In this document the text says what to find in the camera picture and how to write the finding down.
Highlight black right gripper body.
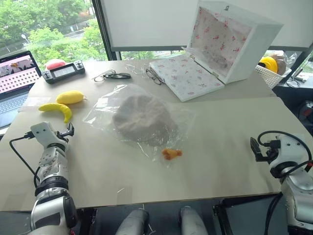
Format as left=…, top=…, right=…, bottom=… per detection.
left=255, top=146, right=279, bottom=164

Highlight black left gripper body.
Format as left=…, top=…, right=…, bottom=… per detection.
left=57, top=134, right=71, bottom=145

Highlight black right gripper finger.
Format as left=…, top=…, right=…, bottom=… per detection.
left=250, top=137, right=262, bottom=155

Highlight beige cloth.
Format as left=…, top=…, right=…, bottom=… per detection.
left=112, top=94, right=179, bottom=145

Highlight clear plastic bag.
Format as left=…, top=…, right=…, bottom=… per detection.
left=82, top=83, right=196, bottom=169

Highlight yellow toy banana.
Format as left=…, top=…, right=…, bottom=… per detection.
left=38, top=102, right=73, bottom=124

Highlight yellow toy lemon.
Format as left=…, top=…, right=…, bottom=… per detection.
left=55, top=90, right=87, bottom=105

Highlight black handheld controller with screen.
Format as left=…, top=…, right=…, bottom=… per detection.
left=41, top=60, right=86, bottom=85

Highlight open laptop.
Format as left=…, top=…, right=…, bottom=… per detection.
left=0, top=50, right=42, bottom=130

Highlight pink round object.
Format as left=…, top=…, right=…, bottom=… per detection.
left=44, top=58, right=67, bottom=71

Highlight thick black folded glasses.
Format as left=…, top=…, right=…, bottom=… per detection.
left=102, top=72, right=132, bottom=80

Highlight white plastic basket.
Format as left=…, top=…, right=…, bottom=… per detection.
left=255, top=64, right=292, bottom=89

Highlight yellow round item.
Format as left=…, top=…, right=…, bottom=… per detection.
left=259, top=56, right=279, bottom=73

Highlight orange fried chicken toy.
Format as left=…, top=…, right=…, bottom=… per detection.
left=161, top=148, right=183, bottom=161

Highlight brown round item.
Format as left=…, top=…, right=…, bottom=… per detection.
left=272, top=54, right=288, bottom=74

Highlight white box with floral lining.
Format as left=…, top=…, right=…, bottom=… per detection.
left=149, top=0, right=284, bottom=102

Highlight crinkled clear wrapper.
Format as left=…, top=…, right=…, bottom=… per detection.
left=281, top=50, right=298, bottom=68

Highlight grey rounded shape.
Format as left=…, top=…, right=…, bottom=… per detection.
left=114, top=209, right=150, bottom=235
left=180, top=206, right=208, bottom=235

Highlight black rimmed open glasses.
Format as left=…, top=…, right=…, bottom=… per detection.
left=145, top=68, right=165, bottom=85

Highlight wide white roller blind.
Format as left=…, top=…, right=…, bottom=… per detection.
left=100, top=0, right=313, bottom=52

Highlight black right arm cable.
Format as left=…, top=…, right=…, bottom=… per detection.
left=257, top=130, right=313, bottom=177

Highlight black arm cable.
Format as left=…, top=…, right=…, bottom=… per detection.
left=9, top=131, right=42, bottom=190
left=257, top=130, right=313, bottom=177

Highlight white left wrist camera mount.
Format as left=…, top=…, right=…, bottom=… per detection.
left=30, top=121, right=69, bottom=148

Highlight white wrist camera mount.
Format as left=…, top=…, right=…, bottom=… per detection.
left=275, top=136, right=309, bottom=169
left=30, top=121, right=69, bottom=148

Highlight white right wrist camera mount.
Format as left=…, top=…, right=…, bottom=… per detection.
left=275, top=136, right=309, bottom=169

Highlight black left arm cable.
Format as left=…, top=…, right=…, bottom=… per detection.
left=9, top=131, right=42, bottom=190

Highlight thin wire frame glasses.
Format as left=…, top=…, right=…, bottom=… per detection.
left=92, top=70, right=117, bottom=82

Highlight black table frame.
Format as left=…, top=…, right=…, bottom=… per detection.
left=212, top=194, right=289, bottom=235

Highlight thin black cable with plug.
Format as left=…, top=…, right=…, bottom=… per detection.
left=286, top=72, right=309, bottom=88

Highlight slanted black window frame post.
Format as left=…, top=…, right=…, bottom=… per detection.
left=290, top=50, right=313, bottom=80

